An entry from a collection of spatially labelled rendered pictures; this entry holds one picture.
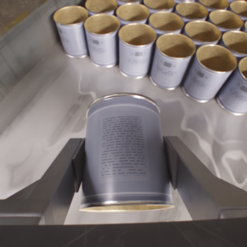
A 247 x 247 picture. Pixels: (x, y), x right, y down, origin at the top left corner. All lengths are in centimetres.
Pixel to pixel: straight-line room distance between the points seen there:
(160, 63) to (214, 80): 9
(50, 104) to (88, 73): 10
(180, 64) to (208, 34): 12
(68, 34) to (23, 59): 10
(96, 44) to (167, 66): 14
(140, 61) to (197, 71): 10
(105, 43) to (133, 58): 6
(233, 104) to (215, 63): 8
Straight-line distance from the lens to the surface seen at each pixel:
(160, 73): 35
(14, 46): 40
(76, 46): 41
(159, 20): 43
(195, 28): 43
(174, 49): 39
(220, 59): 38
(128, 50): 34
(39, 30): 44
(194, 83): 35
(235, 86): 35
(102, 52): 38
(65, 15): 45
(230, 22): 49
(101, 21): 42
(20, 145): 34
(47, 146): 32
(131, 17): 46
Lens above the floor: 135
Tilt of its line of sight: 61 degrees down
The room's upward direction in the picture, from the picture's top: 2 degrees clockwise
